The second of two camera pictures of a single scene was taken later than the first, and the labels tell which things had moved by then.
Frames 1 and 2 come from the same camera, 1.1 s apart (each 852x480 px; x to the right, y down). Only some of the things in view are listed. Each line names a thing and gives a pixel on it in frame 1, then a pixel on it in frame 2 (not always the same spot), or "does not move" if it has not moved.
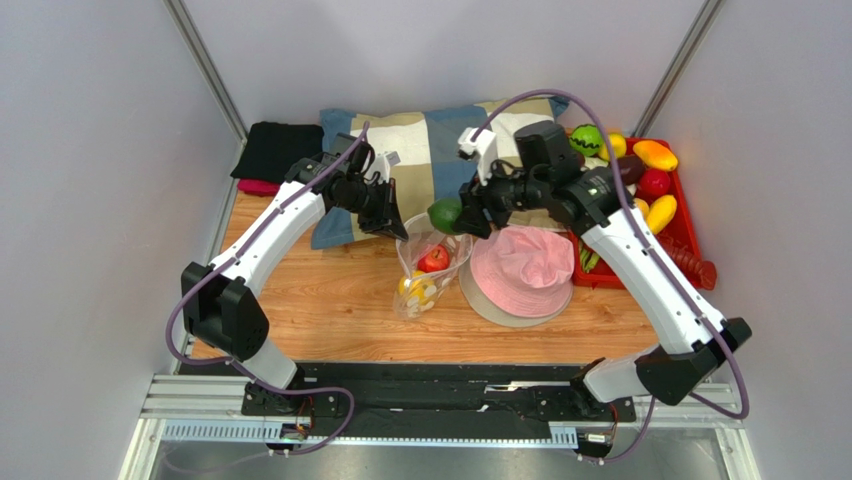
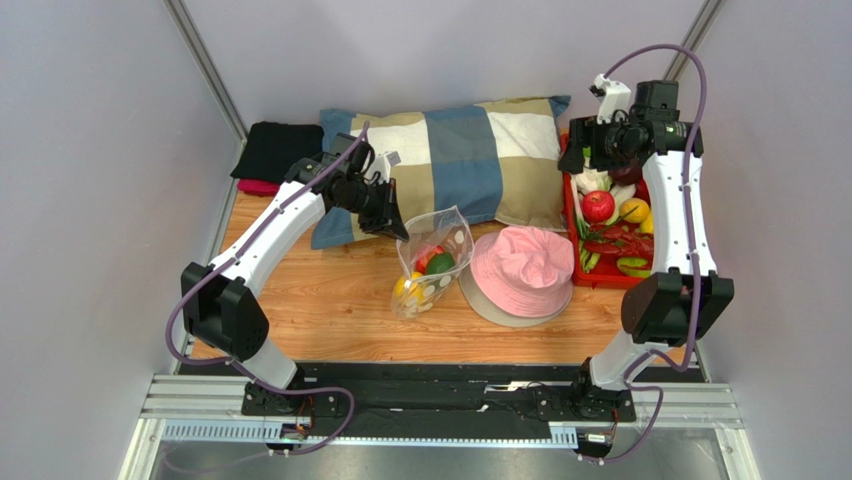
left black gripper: (388, 216) does not move
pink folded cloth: (260, 187) does not move
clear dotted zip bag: (426, 261) does not move
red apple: (435, 259) does not move
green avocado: (442, 212) -> (439, 262)
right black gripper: (480, 202) -> (587, 146)
